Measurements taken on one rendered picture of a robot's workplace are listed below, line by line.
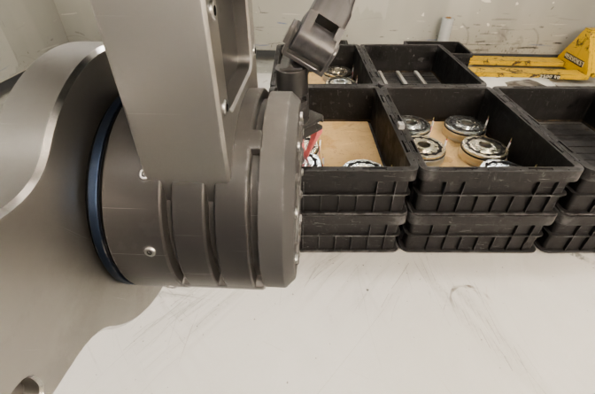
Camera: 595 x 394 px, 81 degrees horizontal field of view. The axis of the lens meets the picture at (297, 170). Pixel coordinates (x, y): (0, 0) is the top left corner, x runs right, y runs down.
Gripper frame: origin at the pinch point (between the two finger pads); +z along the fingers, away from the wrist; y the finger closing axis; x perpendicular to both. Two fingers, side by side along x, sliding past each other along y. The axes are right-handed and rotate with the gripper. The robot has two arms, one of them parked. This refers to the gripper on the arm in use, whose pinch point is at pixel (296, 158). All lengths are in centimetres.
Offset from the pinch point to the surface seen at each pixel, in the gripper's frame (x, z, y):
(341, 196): 11.9, 3.4, -0.3
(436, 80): -8, 9, -79
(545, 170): 38.1, -1.9, -25.5
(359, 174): 14.8, -2.5, -1.7
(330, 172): 11.1, -3.3, 2.1
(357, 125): -7.2, 7.3, -30.5
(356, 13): -199, 46, -283
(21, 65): -389, 65, 0
